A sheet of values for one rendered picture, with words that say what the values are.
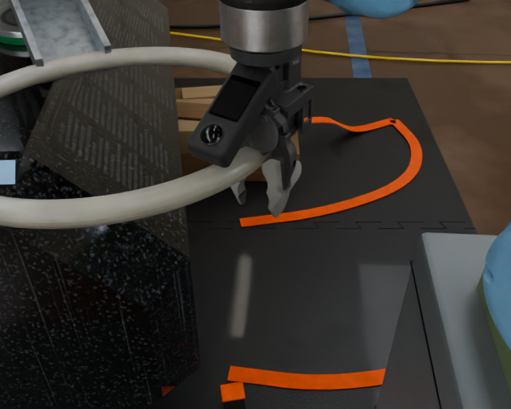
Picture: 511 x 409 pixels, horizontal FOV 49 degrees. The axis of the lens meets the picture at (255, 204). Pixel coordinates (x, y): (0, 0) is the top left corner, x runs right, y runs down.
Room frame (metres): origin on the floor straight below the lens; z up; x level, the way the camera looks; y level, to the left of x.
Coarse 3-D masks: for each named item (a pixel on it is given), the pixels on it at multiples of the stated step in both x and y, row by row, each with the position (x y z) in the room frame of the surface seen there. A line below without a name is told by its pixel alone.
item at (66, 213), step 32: (64, 64) 0.84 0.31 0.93; (96, 64) 0.86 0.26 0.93; (128, 64) 0.87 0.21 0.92; (160, 64) 0.87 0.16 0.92; (192, 64) 0.85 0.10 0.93; (224, 64) 0.82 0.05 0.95; (0, 96) 0.76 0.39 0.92; (256, 160) 0.52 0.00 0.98; (128, 192) 0.44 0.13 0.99; (160, 192) 0.44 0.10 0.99; (192, 192) 0.45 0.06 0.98; (0, 224) 0.42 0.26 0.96; (32, 224) 0.42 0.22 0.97; (64, 224) 0.42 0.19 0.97; (96, 224) 0.42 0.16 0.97
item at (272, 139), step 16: (256, 64) 0.52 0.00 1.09; (272, 64) 0.52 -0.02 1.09; (288, 64) 0.57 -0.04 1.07; (288, 80) 0.57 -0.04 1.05; (272, 96) 0.54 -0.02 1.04; (288, 96) 0.55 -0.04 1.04; (304, 96) 0.56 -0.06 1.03; (272, 112) 0.52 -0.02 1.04; (288, 112) 0.53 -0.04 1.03; (256, 128) 0.52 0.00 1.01; (272, 128) 0.51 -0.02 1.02; (288, 128) 0.53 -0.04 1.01; (304, 128) 0.56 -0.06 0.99; (256, 144) 0.52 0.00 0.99; (272, 144) 0.51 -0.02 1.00
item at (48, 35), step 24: (24, 0) 1.03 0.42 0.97; (48, 0) 1.04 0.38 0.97; (72, 0) 1.05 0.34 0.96; (24, 24) 0.90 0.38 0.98; (48, 24) 0.97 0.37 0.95; (72, 24) 0.98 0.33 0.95; (96, 24) 0.92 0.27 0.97; (48, 48) 0.91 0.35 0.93; (72, 48) 0.92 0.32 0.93; (96, 48) 0.92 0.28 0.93
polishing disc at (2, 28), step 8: (0, 8) 1.27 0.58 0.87; (8, 8) 1.27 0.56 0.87; (0, 16) 1.22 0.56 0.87; (8, 16) 1.22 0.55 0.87; (0, 24) 1.17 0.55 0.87; (8, 24) 1.17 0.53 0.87; (16, 24) 1.17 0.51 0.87; (0, 32) 1.14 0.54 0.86; (8, 32) 1.13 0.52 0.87; (16, 32) 1.13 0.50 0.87
